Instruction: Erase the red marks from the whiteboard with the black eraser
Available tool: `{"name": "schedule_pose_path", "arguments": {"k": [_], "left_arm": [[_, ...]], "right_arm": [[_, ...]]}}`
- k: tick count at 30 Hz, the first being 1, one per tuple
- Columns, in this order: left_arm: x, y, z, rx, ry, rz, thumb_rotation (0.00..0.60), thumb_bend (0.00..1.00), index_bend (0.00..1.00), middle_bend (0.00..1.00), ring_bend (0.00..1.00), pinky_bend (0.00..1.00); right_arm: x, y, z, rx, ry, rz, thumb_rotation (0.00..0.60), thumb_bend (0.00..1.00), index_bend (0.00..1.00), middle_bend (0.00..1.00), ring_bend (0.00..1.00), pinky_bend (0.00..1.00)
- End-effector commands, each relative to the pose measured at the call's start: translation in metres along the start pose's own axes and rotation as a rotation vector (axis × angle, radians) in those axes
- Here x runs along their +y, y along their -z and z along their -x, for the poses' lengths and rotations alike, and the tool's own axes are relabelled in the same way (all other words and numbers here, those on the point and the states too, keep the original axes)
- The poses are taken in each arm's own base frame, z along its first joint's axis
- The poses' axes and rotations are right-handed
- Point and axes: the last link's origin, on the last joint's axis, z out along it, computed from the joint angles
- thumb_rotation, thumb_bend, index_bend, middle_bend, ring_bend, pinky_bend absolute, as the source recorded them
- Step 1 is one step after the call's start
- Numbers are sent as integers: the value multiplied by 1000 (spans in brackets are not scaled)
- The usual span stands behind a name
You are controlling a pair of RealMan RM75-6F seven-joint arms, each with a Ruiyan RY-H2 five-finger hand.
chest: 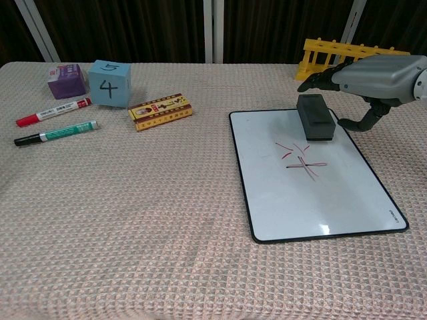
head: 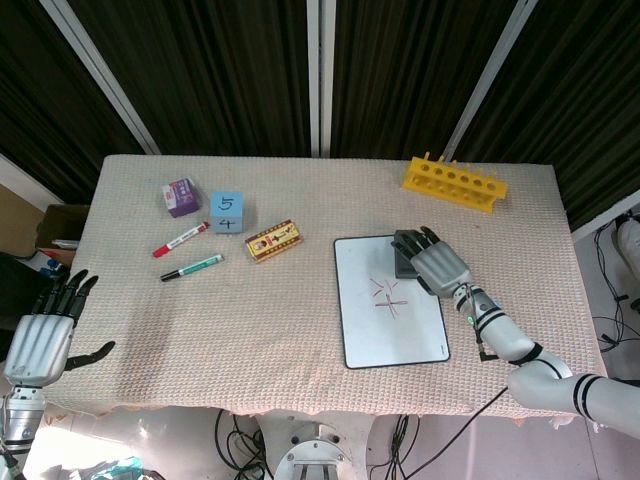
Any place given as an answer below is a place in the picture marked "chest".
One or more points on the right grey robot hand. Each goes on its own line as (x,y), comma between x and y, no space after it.
(373,76)

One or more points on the dark grey whiteboard eraser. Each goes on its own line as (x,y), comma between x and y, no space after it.
(315,116)

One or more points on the white whiteboard with black rim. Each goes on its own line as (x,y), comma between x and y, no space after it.
(300,200)

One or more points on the red marker pen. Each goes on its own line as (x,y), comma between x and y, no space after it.
(53,112)

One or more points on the yellow test tube rack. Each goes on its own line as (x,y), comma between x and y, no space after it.
(317,46)

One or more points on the yellow and red card box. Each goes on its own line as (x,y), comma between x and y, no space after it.
(160,111)

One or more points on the black pleated curtain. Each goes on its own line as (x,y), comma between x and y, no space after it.
(133,26)

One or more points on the blue numbered cube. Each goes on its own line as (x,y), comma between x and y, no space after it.
(108,86)

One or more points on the beige waffle tablecloth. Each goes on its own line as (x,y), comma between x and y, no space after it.
(133,216)

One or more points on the purple and white box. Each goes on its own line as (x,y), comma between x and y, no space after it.
(66,85)

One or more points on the green marker with black cap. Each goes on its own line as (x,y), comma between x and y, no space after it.
(60,132)

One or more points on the white frame post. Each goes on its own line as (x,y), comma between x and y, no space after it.
(212,30)
(36,30)
(354,20)

